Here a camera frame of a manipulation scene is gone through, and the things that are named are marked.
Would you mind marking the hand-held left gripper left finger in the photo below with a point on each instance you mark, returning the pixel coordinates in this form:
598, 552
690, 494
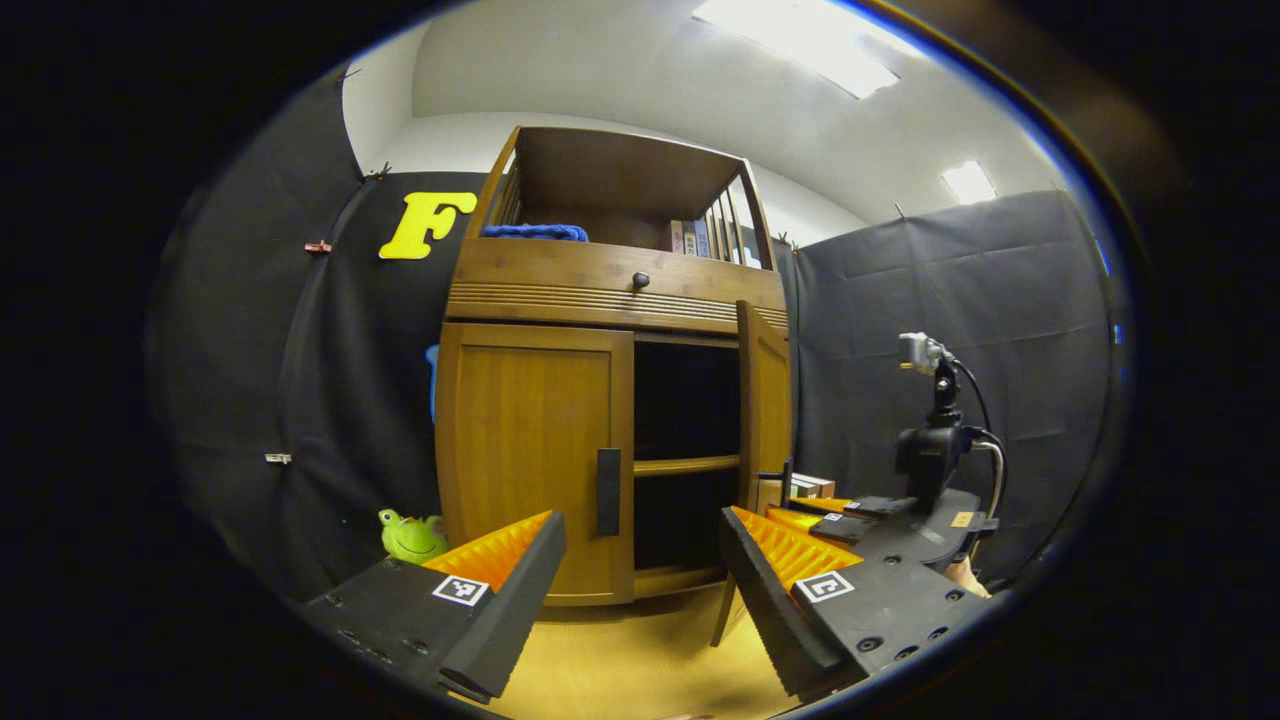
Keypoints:
520, 600

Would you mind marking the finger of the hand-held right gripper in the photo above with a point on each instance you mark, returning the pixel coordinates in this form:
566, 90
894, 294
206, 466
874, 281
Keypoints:
845, 528
880, 505

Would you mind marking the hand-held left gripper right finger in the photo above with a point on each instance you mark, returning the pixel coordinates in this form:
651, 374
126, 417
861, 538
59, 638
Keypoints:
765, 600

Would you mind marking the wooden shoe cabinet door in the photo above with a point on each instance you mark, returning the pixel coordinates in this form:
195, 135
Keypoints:
765, 400
525, 450

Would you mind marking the wooden double-door shoe cabinet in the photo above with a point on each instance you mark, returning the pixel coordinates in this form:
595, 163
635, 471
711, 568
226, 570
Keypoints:
600, 170

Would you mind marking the wooden cabinet shelf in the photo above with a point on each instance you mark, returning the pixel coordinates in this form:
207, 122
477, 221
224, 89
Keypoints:
685, 466

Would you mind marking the wooden cabinet drawer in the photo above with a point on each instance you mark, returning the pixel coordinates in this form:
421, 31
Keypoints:
560, 270

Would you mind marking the small cardboard box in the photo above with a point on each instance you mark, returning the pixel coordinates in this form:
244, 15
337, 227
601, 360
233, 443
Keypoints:
822, 482
803, 488

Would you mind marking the green frog plush toy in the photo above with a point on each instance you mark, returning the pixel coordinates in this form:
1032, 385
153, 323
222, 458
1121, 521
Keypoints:
412, 540

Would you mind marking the small ceiling light panel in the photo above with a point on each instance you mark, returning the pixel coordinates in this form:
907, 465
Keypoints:
968, 183

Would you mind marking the blue book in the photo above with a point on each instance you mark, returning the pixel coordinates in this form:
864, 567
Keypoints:
703, 240

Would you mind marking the pink book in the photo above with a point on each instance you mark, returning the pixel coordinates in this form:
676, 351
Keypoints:
677, 238

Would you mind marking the black backdrop cloth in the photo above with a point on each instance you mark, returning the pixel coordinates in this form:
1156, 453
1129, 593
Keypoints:
250, 350

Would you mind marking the blue folded cloth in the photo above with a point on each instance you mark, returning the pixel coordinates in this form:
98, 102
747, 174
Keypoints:
535, 232

